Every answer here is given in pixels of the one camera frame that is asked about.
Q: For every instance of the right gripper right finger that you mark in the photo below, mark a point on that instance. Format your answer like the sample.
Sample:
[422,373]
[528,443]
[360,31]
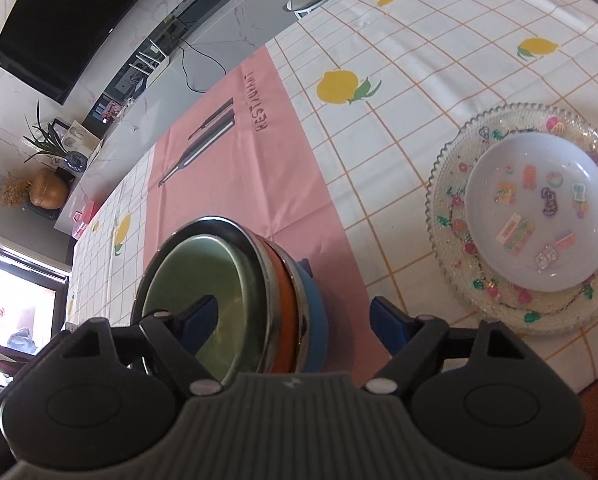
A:
[413,345]

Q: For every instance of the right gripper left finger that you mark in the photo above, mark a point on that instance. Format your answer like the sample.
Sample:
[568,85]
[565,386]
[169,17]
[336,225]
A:
[175,339]

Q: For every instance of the green ceramic bowl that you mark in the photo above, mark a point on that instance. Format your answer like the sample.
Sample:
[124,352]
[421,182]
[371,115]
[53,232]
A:
[210,291]

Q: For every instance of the clear glass plate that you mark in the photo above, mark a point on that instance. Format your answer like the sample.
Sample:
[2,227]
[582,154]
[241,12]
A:
[473,279]

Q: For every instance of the blue steel bowl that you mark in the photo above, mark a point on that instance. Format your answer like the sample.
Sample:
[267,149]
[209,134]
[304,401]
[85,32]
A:
[313,322]

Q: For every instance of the orange steel bowl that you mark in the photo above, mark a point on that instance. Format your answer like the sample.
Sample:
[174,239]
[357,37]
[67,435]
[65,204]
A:
[278,318]

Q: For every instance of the small white sticker plate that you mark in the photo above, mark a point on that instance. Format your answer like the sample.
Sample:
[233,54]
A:
[531,206]

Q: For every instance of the pink storage box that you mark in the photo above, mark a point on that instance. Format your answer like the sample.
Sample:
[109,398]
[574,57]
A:
[83,217]

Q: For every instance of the brown round vase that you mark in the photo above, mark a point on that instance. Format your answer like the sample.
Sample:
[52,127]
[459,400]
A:
[47,190]

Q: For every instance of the framed photo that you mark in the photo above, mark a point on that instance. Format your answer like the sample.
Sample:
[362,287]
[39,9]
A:
[77,138]

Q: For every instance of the potted plant in blue vase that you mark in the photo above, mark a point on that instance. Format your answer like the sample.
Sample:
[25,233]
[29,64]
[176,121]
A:
[47,143]

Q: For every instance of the white wifi router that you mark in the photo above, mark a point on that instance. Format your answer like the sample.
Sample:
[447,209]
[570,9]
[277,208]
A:
[151,61]

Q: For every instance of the black wall television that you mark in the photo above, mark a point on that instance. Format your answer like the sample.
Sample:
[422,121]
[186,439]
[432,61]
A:
[47,44]

